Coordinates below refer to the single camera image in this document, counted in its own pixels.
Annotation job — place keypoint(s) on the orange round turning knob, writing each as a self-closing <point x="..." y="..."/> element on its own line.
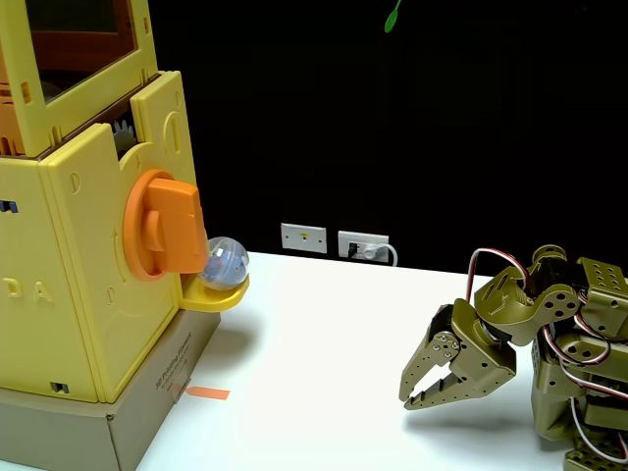
<point x="169" y="225"/>

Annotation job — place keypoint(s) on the yellow toy vending machine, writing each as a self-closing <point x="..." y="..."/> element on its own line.
<point x="73" y="294"/>

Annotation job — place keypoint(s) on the black plug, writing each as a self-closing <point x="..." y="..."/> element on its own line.
<point x="352" y="250"/>

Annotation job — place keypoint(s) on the yellow dispensing tray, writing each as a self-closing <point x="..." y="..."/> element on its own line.
<point x="216" y="299"/>

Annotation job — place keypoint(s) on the orange arrow paper marker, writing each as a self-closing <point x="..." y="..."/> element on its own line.
<point x="208" y="393"/>

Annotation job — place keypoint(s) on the clear capsule toy ball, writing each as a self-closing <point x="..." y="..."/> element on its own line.
<point x="225" y="265"/>

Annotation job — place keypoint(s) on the clear tape strip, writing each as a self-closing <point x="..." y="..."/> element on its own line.
<point x="179" y="390"/>

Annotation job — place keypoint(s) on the brown cardboard box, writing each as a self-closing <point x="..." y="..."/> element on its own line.
<point x="142" y="422"/>

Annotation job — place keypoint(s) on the green leaf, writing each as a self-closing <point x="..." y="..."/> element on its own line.
<point x="391" y="22"/>

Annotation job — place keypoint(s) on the grey plastic gear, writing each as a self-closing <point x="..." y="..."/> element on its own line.
<point x="122" y="133"/>

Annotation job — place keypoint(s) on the white wall power outlet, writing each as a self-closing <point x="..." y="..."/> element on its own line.
<point x="343" y="238"/>

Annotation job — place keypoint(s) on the white blank wall plate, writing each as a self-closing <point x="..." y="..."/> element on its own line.
<point x="303" y="238"/>

